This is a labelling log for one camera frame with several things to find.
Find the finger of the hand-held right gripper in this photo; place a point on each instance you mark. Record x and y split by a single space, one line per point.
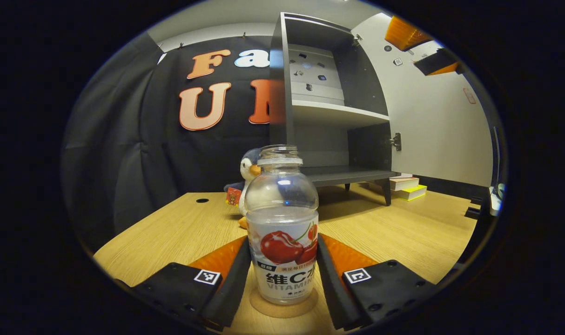
438 60
406 32

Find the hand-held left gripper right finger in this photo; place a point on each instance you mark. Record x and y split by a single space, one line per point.
333 288

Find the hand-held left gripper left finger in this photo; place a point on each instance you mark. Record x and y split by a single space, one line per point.
229 293

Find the round cork coaster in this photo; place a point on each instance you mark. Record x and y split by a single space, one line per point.
282 311

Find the white cabinet door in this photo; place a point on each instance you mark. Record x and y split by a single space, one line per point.
427 116

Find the clear bottle with cherry label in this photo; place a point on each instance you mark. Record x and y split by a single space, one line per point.
282 204

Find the grey cabinet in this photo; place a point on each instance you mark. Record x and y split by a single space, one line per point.
280 130

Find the metal door hinge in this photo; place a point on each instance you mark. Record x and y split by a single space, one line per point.
396 142
357 39

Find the white cabinet shelf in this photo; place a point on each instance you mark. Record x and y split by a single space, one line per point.
333 114

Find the small red printed card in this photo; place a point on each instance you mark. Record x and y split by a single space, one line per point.
233 197

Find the penguin plush toy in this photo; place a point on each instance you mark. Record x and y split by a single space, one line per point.
247 170

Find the yellow book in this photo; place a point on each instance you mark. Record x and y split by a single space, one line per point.
415 192

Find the brown cover book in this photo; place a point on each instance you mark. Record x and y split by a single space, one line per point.
405 182

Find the white and blue object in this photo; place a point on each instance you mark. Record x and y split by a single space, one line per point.
495 200

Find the small black block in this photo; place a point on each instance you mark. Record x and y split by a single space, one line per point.
472 213

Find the black backdrop cloth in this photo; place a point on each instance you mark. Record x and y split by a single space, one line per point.
124 139

